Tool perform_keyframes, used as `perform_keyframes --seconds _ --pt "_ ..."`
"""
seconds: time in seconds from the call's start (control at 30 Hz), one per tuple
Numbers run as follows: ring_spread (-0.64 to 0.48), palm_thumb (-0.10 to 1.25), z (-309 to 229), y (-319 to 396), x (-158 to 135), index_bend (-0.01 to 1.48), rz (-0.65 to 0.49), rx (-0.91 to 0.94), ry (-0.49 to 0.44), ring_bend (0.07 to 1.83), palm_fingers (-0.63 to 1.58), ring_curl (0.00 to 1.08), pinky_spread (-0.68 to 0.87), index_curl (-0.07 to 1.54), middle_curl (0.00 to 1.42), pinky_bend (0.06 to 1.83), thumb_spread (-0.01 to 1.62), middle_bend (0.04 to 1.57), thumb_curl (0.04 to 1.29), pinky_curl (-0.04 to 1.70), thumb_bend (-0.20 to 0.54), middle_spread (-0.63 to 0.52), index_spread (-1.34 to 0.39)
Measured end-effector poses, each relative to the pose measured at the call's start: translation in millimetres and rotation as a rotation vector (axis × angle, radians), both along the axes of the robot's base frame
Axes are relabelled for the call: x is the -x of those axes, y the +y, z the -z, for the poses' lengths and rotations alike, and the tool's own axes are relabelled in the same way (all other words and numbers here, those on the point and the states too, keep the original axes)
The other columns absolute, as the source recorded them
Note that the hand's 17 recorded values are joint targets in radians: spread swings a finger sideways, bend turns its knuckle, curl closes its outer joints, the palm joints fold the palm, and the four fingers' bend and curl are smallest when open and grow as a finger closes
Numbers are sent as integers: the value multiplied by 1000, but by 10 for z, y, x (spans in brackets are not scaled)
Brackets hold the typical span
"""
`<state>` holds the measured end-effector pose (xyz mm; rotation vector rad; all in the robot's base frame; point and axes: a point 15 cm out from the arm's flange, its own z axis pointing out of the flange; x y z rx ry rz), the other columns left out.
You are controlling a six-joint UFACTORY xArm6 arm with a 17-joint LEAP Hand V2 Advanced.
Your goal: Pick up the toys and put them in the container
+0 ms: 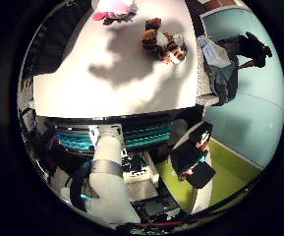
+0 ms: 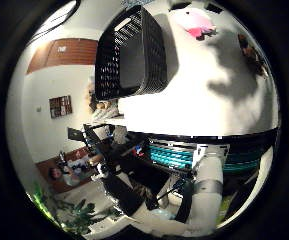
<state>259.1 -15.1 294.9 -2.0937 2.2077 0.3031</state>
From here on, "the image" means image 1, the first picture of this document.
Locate tiger plush toy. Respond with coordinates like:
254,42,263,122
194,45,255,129
141,18,189,65

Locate black monitor equipment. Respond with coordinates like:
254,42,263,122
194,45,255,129
169,121,217,190

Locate grey patterned cloth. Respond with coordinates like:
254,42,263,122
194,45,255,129
195,33,221,107

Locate grey blue clothes pile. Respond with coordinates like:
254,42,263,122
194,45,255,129
197,33,241,106

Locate pink plush toy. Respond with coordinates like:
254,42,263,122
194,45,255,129
91,0,139,27

